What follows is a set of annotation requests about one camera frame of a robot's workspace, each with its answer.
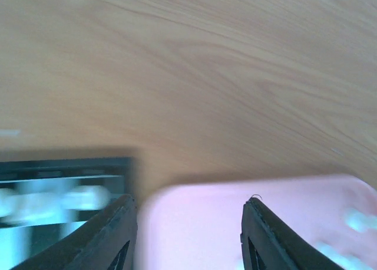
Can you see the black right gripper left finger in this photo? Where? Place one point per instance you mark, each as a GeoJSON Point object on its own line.
{"type": "Point", "coordinates": [106, 241]}

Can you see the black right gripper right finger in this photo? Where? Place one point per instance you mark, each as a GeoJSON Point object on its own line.
{"type": "Point", "coordinates": [268, 243]}

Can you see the pink plastic tray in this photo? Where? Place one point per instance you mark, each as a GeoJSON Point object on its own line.
{"type": "Point", "coordinates": [198, 226]}

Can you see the white chess piece on tray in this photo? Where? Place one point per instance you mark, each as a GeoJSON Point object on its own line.
{"type": "Point", "coordinates": [359, 221]}
{"type": "Point", "coordinates": [348, 262]}

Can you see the white chess piece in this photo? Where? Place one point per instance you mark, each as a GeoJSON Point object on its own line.
{"type": "Point", "coordinates": [359, 221]}
{"type": "Point", "coordinates": [41, 205]}
{"type": "Point", "coordinates": [348, 262]}

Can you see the black grey chess board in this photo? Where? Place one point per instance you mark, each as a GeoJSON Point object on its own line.
{"type": "Point", "coordinates": [22, 240]}

